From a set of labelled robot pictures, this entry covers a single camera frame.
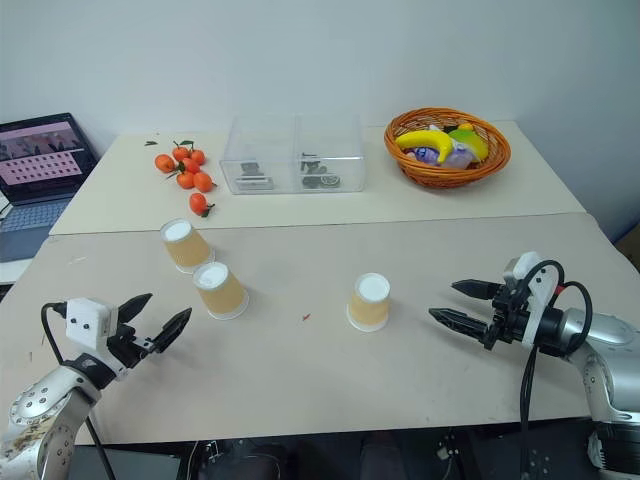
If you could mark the tan paper cup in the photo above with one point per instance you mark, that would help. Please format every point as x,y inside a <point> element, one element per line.
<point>220,292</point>
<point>370,305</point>
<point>186,247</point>

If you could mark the orange wicker basket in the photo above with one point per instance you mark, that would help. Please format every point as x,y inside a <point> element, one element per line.
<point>450,175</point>

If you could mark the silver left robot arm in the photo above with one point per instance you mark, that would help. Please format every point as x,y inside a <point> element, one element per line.
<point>45,405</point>

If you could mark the purple white snack packet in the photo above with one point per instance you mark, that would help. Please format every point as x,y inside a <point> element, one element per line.
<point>457,159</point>

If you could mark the open laptop computer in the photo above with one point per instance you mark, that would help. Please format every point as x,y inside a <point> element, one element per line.
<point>40,160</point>

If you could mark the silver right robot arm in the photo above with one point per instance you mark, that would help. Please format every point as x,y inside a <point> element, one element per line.
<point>605,350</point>

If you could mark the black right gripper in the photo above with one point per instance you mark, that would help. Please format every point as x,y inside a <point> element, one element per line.
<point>510,320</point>

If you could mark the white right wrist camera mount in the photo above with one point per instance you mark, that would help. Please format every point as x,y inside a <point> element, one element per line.
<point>542,285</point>

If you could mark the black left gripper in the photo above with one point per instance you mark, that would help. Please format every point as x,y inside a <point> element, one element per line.
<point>127,345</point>

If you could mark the clear plastic storage box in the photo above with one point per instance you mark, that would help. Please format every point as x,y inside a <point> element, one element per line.
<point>292,145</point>

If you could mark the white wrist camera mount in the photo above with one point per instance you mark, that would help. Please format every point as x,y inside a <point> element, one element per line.
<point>87,322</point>
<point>542,285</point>

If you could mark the small orange mandarin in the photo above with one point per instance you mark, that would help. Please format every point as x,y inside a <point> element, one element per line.
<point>203,182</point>
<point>198,203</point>

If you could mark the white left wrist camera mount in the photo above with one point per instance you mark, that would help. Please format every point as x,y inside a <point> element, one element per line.
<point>87,322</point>

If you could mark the black part in clear box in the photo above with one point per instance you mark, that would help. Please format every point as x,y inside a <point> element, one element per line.
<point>320,175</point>
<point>254,177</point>

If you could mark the yellow toy banana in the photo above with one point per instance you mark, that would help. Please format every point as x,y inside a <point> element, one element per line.
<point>430,141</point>

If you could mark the yellow green toy fruit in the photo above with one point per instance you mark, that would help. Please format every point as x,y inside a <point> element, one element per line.
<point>470,142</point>

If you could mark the dark rounded shape under table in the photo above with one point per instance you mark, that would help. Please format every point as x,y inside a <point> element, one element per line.
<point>245,460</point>

